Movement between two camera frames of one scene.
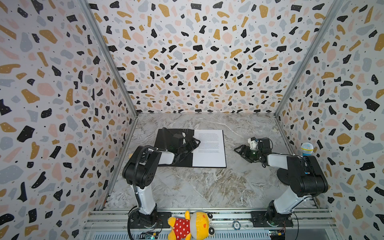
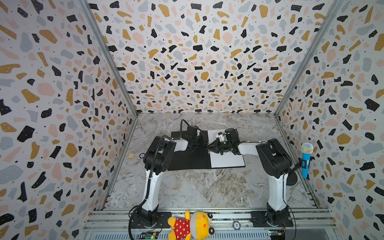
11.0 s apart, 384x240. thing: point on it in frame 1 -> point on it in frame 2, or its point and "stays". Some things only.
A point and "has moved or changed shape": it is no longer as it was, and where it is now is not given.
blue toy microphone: [307, 149] stays
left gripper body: [184, 149] -> [197, 143]
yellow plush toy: [197, 225] stays
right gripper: [247, 151] -> [221, 145]
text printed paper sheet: [210, 151] has moved or changed shape
